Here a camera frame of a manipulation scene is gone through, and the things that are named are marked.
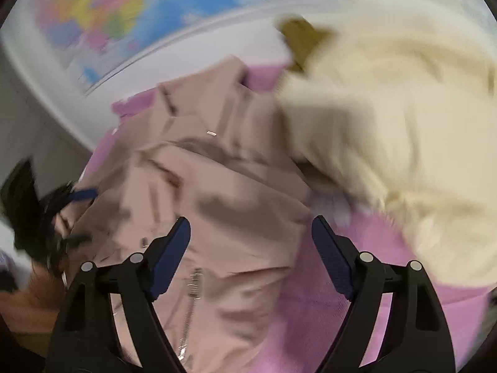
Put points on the dusty pink jacket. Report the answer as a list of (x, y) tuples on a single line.
[(213, 151)]

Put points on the left forearm orange sleeve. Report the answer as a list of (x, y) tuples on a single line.
[(34, 309)]

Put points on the pink floral bed sheet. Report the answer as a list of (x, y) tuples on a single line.
[(309, 312)]

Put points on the olive green garment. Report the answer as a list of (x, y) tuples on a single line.
[(302, 39)]

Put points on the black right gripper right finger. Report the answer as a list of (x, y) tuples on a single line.
[(416, 338)]

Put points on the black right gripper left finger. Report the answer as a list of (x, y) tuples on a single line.
[(85, 339)]

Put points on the cream yellow garment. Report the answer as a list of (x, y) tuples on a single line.
[(399, 111)]

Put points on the colourful wall map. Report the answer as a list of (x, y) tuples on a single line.
[(91, 38)]

